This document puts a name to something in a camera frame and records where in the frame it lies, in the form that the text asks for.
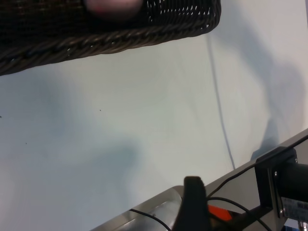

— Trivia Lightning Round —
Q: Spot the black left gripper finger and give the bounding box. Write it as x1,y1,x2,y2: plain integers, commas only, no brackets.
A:
173,176,214,231

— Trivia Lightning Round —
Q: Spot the pink peach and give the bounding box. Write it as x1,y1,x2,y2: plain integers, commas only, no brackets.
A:
85,0,142,19

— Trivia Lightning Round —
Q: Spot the brown wicker basket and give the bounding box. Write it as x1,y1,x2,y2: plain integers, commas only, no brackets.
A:
0,0,221,77

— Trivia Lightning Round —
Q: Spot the orange object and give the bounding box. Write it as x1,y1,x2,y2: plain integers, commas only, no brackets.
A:
207,204,233,221

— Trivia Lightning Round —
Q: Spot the white printed label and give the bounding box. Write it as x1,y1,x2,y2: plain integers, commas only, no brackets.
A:
282,198,308,220

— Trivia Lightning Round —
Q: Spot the thin black cable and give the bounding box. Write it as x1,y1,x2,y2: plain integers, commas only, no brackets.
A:
206,196,272,231
128,208,174,231

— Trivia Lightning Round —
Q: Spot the silver metal table frame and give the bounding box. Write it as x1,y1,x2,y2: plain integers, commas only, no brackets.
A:
90,128,308,231

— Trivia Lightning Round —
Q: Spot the black clamp bracket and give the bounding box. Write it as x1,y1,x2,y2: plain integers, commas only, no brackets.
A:
255,147,298,218

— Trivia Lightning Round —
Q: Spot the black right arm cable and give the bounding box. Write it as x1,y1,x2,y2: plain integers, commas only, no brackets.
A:
205,136,308,199

